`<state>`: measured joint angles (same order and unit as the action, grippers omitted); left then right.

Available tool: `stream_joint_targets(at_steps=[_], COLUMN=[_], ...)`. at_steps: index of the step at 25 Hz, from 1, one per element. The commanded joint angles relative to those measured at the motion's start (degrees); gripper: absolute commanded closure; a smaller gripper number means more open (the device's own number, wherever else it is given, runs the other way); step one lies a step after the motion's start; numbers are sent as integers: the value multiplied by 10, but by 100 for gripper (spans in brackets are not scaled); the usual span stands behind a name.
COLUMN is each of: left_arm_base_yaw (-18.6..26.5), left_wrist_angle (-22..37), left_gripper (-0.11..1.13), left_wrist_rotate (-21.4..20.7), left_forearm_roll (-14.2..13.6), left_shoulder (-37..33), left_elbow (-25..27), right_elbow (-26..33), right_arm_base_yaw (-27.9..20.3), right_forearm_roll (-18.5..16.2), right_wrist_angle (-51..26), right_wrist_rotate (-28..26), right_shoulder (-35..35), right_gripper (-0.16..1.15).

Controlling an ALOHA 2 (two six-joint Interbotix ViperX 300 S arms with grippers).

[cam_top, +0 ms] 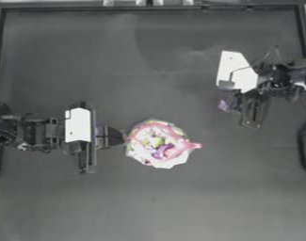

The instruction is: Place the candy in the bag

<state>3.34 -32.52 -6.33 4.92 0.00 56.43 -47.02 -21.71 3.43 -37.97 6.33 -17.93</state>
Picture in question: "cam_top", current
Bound purple white candy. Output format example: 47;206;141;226
216;99;232;113

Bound clear bag with pink zip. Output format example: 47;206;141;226
123;118;204;169

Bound green wrapped candy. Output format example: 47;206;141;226
147;137;164;149

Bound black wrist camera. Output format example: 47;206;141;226
216;80;236;91

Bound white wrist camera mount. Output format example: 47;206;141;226
64;107;92;144
215;50;259;94

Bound black camera cable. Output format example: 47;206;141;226
229;60;265;83

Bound black table frame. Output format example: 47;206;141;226
0;0;306;88

